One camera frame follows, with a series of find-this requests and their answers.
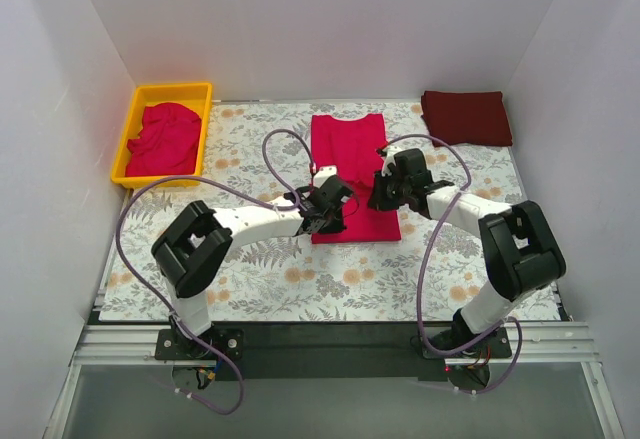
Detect bright red t-shirt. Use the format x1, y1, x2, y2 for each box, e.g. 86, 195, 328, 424
311, 113, 401, 245

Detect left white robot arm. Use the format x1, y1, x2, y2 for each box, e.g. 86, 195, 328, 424
151, 174, 355, 359

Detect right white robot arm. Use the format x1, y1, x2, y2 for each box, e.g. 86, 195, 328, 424
368, 145, 566, 357

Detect floral patterned table mat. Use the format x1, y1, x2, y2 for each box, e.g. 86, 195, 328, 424
98, 101, 560, 323

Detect folded dark red t-shirt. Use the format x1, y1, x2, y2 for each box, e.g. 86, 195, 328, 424
421, 91, 513, 147

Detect red t-shirt in bin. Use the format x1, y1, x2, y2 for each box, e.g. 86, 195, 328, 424
125, 103, 202, 177

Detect yellow plastic bin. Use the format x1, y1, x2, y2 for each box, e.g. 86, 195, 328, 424
111, 82, 213, 189

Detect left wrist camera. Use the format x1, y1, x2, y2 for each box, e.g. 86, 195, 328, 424
311, 166, 337, 189

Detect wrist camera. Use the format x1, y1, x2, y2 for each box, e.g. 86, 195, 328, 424
311, 166, 337, 189
376, 145, 402, 177

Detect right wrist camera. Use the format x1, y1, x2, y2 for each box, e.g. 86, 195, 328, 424
376, 145, 402, 177

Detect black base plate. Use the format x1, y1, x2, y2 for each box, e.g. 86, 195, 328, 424
154, 322, 513, 381

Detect aluminium rail frame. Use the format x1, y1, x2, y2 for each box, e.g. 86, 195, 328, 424
46, 316, 638, 438

